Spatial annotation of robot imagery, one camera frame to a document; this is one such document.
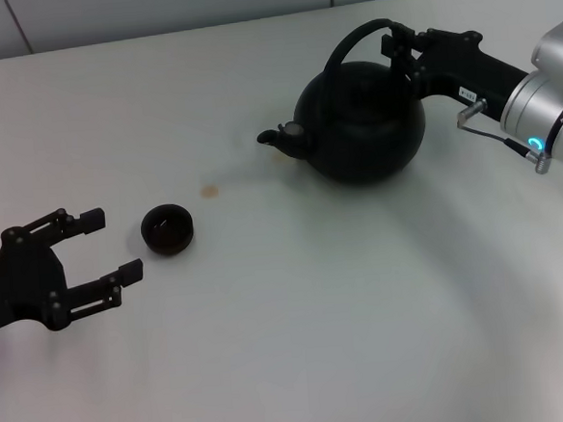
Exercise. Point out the black round teapot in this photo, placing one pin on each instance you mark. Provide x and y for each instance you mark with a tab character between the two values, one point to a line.
363	142

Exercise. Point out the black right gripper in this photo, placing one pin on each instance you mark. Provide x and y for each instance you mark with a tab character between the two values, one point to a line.
455	73

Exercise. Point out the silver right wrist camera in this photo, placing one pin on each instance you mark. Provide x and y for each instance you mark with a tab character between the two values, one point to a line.
559	42

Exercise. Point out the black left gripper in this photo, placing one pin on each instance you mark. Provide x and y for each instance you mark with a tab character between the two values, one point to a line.
26	287

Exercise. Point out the small dark teacup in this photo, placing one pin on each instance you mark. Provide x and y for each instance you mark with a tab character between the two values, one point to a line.
168	243

